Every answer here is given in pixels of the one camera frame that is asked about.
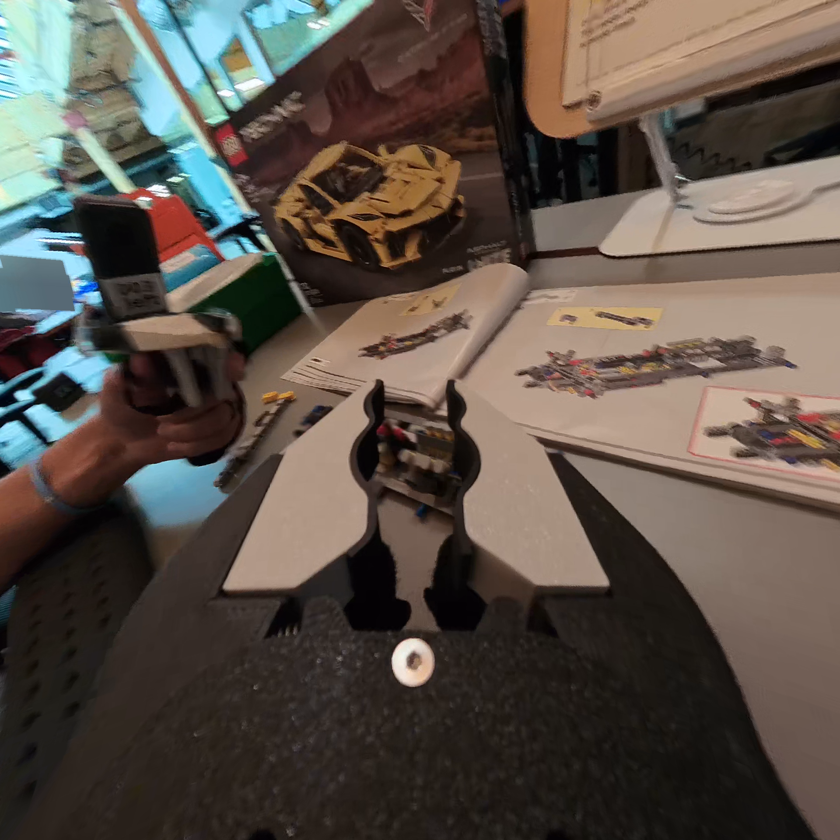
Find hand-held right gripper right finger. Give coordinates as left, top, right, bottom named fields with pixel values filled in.
left=445, top=379, right=611, bottom=596

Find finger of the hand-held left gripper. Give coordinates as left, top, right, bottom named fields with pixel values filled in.
left=120, top=314, right=229, bottom=353

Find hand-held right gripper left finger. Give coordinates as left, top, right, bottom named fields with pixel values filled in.
left=223, top=379, right=386, bottom=598

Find toy car chassis model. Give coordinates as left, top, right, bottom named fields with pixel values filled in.
left=292, top=403, right=460, bottom=521

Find person's left forearm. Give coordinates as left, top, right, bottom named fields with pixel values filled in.
left=0, top=420, right=126, bottom=595

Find yellow car toy set box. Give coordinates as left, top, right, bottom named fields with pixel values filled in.
left=210, top=0, right=536, bottom=310

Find person's left hand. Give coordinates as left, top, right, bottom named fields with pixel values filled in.
left=98, top=367, right=245, bottom=465

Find red tote bag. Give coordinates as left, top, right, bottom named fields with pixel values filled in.
left=121, top=187, right=225, bottom=265

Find green plastic bin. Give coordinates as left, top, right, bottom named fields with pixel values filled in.
left=164, top=252, right=304, bottom=359

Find grey beam with yellow connectors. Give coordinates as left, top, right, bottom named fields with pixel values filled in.
left=214, top=390, right=298, bottom=492

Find building instruction booklet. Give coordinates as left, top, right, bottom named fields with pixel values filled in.
left=281, top=262, right=840, bottom=510

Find blue wristband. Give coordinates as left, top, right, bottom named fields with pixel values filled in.
left=26, top=456, right=101, bottom=517

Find white document stand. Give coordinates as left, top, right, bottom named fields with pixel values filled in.
left=521, top=0, right=840, bottom=259

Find printed instruction sheet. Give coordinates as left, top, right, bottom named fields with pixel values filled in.
left=561, top=0, right=840, bottom=110

